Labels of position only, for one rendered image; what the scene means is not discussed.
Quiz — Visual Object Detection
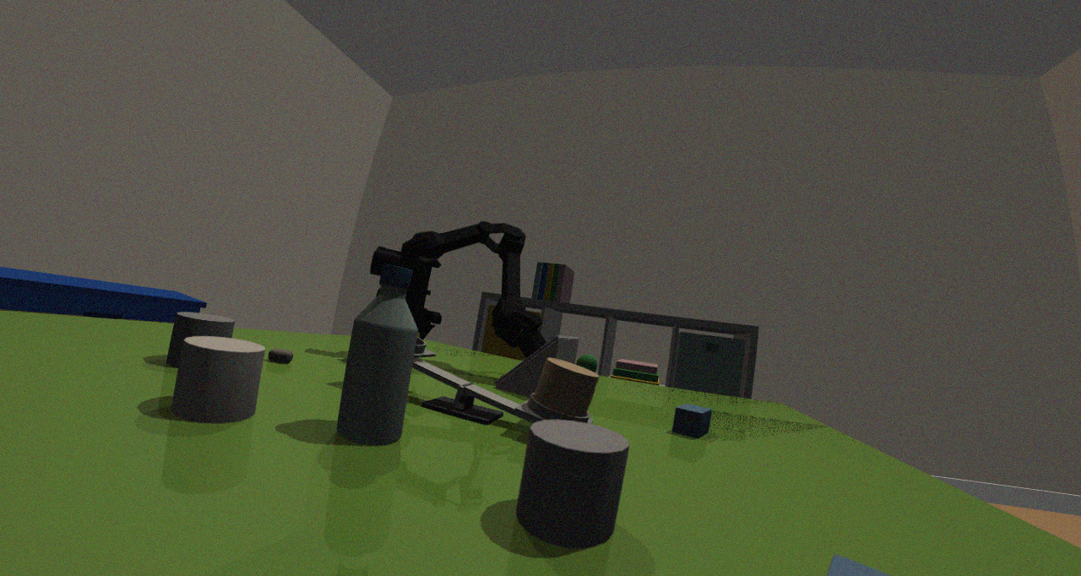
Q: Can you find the brown cylinder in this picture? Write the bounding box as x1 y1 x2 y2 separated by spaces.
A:
533 358 599 417

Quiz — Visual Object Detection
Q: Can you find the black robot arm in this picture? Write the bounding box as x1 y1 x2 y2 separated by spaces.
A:
371 222 547 358

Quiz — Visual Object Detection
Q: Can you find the dark grey pebble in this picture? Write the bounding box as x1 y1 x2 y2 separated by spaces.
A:
269 348 293 363

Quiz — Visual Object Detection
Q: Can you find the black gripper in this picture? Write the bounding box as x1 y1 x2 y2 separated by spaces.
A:
405 282 442 340

